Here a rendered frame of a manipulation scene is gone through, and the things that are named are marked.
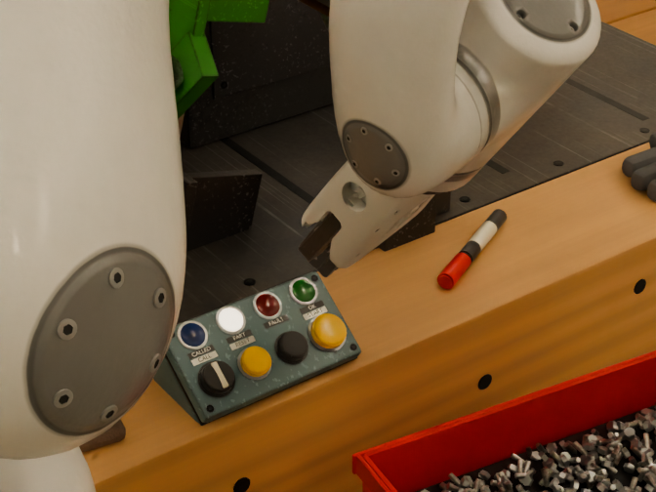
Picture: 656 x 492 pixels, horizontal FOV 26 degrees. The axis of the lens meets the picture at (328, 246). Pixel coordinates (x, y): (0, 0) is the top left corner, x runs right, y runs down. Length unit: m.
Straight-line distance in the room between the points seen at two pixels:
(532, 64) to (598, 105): 0.79
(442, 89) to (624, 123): 0.81
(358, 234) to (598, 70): 0.77
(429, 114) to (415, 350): 0.45
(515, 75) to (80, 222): 0.38
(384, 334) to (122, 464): 0.26
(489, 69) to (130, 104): 0.34
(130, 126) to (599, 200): 0.94
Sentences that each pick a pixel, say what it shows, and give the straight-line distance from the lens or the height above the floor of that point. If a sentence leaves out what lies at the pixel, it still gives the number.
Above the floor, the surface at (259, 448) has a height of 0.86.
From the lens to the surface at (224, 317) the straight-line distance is 1.12.
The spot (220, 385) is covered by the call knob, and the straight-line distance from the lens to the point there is 1.09.
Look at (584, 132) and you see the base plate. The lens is 1.53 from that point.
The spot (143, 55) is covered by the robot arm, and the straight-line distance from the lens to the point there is 0.53.
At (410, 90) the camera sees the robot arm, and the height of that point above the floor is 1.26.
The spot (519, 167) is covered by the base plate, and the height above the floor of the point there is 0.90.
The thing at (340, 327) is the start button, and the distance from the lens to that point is 1.14.
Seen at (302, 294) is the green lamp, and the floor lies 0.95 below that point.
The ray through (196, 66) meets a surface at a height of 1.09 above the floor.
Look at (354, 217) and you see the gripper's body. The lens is 0.94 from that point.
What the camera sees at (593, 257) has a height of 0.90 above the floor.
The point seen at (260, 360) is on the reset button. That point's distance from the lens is 1.11.
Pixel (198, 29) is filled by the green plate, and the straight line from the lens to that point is 1.22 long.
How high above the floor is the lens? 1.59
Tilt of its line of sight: 32 degrees down
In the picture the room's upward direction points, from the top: straight up
